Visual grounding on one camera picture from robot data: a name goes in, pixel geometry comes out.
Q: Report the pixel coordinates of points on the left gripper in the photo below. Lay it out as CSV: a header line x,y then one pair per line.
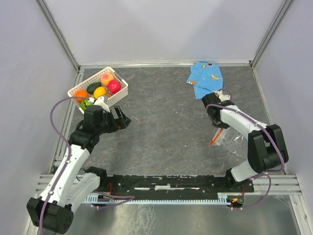
x,y
121,118

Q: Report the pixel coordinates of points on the green watermelon toy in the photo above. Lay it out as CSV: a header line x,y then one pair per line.
x,y
86,103

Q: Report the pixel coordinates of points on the clear zip top bag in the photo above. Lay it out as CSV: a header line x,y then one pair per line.
x,y
227,136

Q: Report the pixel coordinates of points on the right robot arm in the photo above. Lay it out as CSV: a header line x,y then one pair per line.
x,y
266,148

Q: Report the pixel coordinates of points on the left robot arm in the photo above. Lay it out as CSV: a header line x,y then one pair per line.
x,y
54,209

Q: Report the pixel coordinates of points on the white plastic basket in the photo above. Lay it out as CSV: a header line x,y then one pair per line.
x,y
110,101

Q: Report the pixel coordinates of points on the red apple toy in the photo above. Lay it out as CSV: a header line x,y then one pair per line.
x,y
114,86

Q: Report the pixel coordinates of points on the yellow lemon toy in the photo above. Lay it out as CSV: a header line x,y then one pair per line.
x,y
100,91

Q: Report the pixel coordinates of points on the dark green avocado toy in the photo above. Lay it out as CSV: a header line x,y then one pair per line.
x,y
93,86

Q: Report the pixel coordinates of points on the peach toy fruit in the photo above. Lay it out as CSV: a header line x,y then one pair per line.
x,y
106,78

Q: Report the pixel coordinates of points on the orange toy fruit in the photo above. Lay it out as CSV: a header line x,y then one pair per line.
x,y
80,95

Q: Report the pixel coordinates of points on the blue patterned cloth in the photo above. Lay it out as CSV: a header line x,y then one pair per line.
x,y
206,77

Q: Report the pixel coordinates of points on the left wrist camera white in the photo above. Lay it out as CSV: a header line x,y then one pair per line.
x,y
102,102

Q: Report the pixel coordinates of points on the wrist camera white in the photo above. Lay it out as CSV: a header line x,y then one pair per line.
x,y
102,102
223,94

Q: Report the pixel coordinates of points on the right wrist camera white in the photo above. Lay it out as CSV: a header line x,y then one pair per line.
x,y
223,94

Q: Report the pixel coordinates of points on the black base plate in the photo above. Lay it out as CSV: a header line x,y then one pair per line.
x,y
159,188

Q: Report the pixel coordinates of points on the light blue cable duct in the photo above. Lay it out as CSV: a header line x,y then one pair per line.
x,y
96,200

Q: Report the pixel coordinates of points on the aluminium frame rail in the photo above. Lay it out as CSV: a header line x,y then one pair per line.
x,y
280,184

